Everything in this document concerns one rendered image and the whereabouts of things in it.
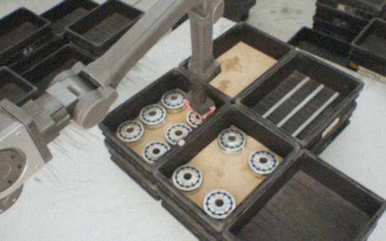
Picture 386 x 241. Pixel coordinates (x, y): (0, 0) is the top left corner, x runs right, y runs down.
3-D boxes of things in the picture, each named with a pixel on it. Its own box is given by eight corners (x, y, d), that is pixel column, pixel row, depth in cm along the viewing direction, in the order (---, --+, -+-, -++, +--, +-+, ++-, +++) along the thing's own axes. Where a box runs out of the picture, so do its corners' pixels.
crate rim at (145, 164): (150, 173, 132) (150, 169, 131) (96, 126, 147) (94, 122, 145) (232, 106, 150) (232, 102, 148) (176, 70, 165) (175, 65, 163)
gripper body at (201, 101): (196, 90, 151) (196, 76, 145) (215, 106, 146) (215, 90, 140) (182, 99, 148) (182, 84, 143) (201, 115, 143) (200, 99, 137)
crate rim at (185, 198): (219, 233, 118) (219, 229, 116) (150, 173, 132) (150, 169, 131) (301, 150, 135) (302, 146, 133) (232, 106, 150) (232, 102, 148)
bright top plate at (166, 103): (173, 113, 156) (173, 111, 156) (156, 99, 161) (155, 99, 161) (192, 99, 160) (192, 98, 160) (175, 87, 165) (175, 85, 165)
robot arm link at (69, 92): (38, 95, 76) (58, 112, 75) (80, 65, 81) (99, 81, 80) (46, 120, 84) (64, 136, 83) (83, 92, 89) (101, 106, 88)
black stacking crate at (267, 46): (231, 122, 157) (232, 102, 149) (178, 87, 172) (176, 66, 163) (293, 70, 175) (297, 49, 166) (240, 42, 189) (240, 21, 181)
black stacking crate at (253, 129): (219, 247, 125) (219, 229, 116) (155, 189, 140) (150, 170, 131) (296, 167, 142) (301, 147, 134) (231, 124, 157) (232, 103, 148)
